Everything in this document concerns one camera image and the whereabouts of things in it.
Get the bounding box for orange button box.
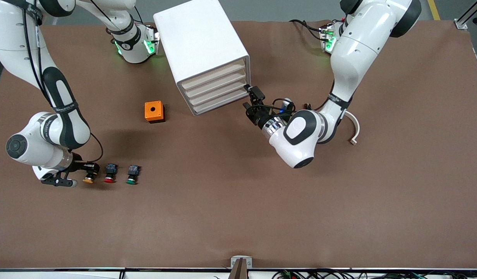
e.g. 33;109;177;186
144;101;165;124

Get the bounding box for white C-shaped clip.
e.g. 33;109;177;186
345;111;361;146

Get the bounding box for black left arm base cable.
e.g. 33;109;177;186
290;19;325;41

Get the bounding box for white table edge strip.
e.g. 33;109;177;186
0;267;477;279

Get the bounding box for red push button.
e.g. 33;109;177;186
104;163;118;184

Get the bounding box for green push button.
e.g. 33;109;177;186
126;165;141;185

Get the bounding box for aluminium rail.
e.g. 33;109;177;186
453;0;477;30

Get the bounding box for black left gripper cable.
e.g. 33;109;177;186
256;98;298;117

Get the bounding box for brown table mat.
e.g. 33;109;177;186
0;19;477;270

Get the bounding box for grey metal mount bracket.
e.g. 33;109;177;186
229;256;253;279

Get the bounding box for white plastic divided bin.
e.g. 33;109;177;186
153;0;251;117

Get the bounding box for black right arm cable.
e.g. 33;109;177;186
22;0;104;163

